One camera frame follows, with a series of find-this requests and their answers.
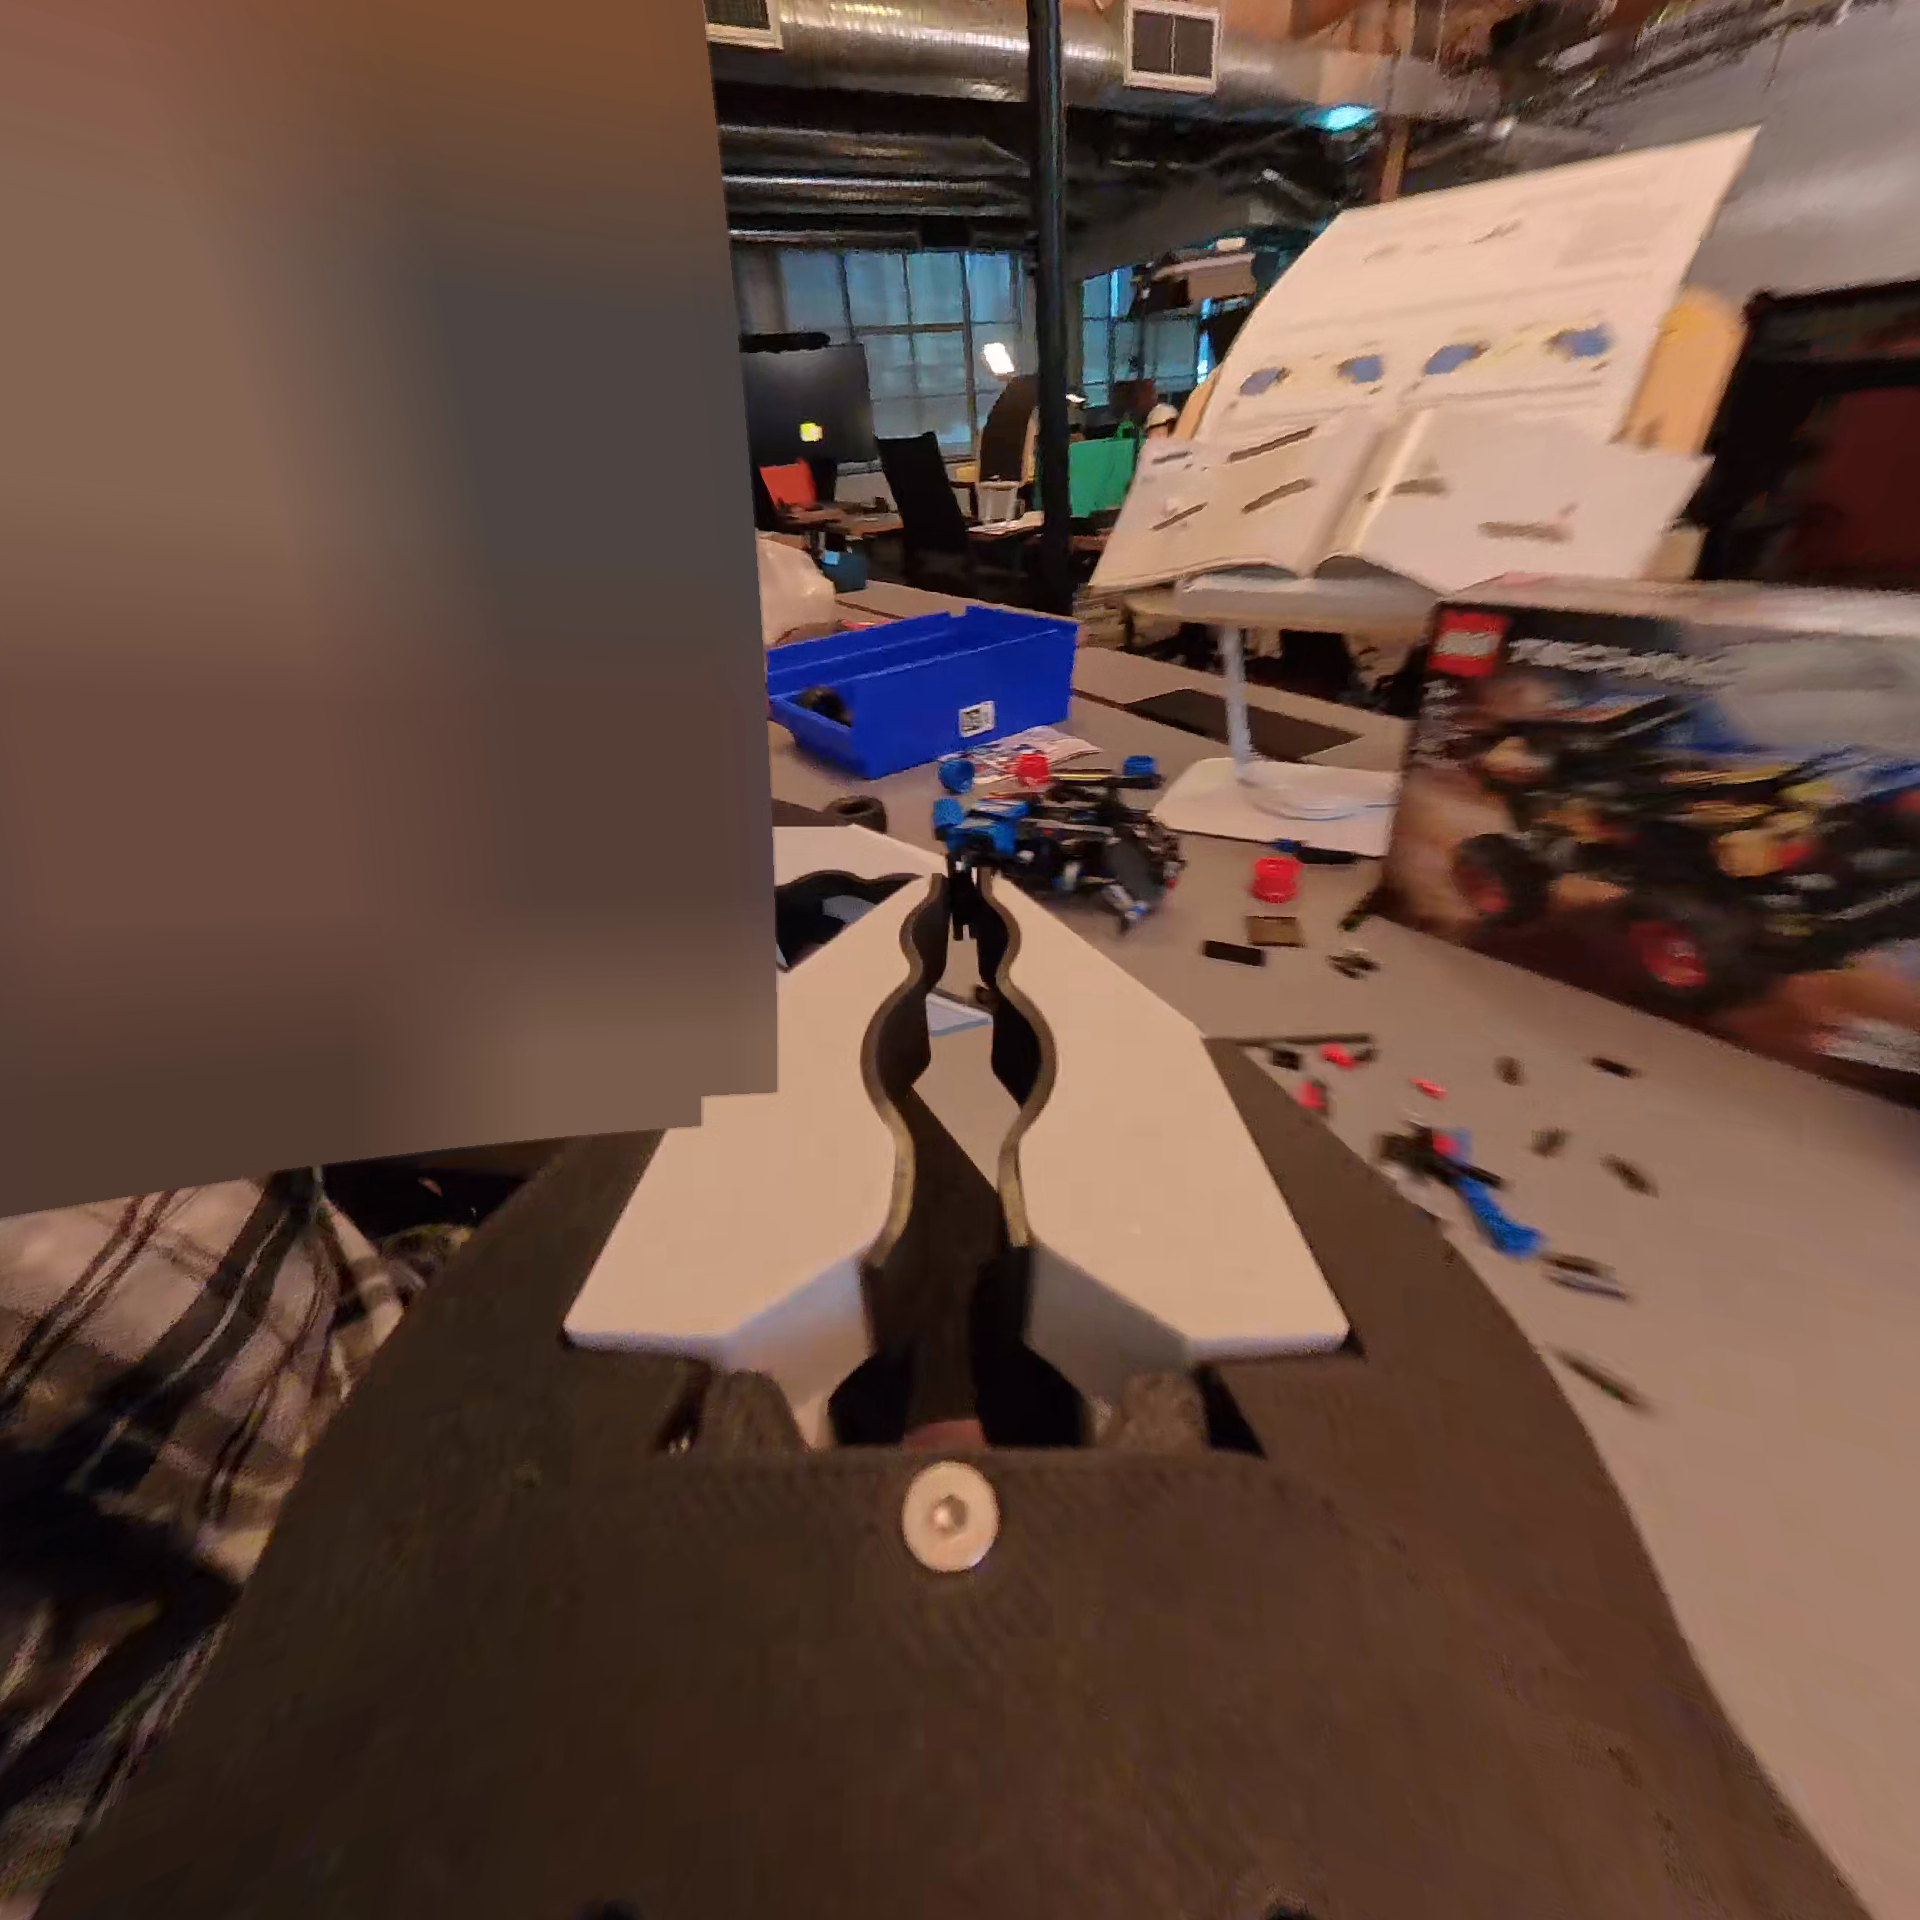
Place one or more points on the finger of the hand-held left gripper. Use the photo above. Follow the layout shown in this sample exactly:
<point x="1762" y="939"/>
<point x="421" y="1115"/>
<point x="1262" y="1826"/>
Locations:
<point x="840" y="853"/>

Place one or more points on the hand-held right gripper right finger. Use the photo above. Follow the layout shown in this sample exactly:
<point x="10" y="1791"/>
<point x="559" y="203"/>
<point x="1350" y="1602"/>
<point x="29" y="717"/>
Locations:
<point x="1169" y="1213"/>

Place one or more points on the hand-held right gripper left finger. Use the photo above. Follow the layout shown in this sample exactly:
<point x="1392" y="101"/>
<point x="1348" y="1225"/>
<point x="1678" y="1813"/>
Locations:
<point x="750" y="1213"/>

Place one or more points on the toy brick truck model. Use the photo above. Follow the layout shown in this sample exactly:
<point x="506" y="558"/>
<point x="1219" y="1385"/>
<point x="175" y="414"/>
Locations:
<point x="1081" y="848"/>

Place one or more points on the instruction booklet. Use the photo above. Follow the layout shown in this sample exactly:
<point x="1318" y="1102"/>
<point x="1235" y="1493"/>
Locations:
<point x="1424" y="493"/>

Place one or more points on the grey desk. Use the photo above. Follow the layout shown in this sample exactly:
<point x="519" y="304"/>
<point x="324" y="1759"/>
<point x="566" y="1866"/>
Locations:
<point x="1726" y="1230"/>

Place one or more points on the printed task sheet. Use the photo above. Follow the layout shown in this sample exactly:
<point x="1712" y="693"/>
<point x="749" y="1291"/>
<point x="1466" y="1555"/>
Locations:
<point x="1500" y="270"/>

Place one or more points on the black rubber tire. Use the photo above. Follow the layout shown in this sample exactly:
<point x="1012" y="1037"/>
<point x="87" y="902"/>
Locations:
<point x="853" y="812"/>

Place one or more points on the large blue bin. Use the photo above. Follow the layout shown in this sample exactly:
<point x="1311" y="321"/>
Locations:
<point x="930" y="675"/>

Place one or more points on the colourful sticker sheet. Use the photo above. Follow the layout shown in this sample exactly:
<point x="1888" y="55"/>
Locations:
<point x="1050" y="750"/>

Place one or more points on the black smooth square tile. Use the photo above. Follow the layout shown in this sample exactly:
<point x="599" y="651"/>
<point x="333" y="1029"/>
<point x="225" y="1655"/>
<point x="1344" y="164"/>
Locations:
<point x="1275" y="930"/>

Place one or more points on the bunch of small black pins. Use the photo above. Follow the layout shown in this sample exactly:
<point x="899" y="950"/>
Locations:
<point x="1350" y="959"/>

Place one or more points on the black office chair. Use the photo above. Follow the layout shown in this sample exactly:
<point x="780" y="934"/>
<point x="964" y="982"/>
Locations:
<point x="924" y="501"/>

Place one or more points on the white book stand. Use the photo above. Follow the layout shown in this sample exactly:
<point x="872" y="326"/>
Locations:
<point x="1275" y="786"/>

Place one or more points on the black monitor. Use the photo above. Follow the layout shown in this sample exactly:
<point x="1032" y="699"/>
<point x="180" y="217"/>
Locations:
<point x="808" y="402"/>

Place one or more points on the black steel pillar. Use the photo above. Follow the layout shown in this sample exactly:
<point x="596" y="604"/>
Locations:
<point x="1050" y="298"/>

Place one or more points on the dark printed toy box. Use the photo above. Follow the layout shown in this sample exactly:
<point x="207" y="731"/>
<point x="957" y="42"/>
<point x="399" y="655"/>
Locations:
<point x="1651" y="840"/>

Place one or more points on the person's plaid shirt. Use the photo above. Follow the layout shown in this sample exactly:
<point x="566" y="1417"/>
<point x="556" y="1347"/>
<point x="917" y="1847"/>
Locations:
<point x="118" y="1320"/>

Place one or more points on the light wooden board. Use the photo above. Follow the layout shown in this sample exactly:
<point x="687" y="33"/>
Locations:
<point x="1687" y="376"/>

